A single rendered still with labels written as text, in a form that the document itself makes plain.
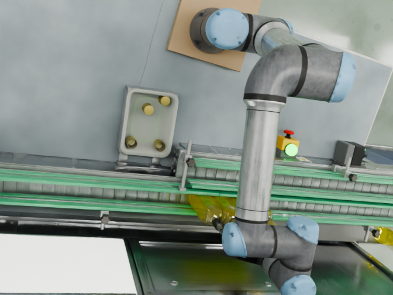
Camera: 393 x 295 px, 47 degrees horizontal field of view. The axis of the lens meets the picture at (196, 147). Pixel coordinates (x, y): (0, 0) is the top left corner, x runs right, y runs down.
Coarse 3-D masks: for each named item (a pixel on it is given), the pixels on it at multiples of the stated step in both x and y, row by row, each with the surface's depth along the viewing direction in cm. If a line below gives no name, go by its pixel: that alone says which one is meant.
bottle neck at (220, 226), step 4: (216, 216) 139; (212, 220) 138; (216, 220) 136; (220, 220) 136; (212, 224) 137; (216, 224) 134; (220, 224) 137; (224, 224) 135; (216, 228) 135; (220, 228) 136
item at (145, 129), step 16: (128, 96) 148; (144, 96) 157; (176, 96) 152; (128, 112) 149; (160, 112) 160; (176, 112) 154; (128, 128) 158; (144, 128) 159; (160, 128) 161; (144, 144) 161
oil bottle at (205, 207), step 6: (192, 198) 154; (198, 198) 148; (204, 198) 148; (210, 198) 149; (192, 204) 153; (198, 204) 147; (204, 204) 143; (210, 204) 144; (216, 204) 145; (198, 210) 147; (204, 210) 141; (210, 210) 140; (216, 210) 140; (198, 216) 146; (204, 216) 141; (210, 216) 139; (204, 222) 141; (210, 222) 139
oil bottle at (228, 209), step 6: (216, 198) 150; (222, 198) 151; (228, 198) 152; (222, 204) 146; (228, 204) 147; (222, 210) 142; (228, 210) 142; (234, 210) 142; (222, 216) 142; (228, 216) 141; (234, 216) 141; (228, 222) 141
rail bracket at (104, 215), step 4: (100, 212) 144; (104, 212) 142; (108, 212) 143; (100, 216) 143; (104, 216) 139; (108, 216) 139; (104, 220) 139; (108, 220) 139; (104, 224) 145; (100, 228) 145
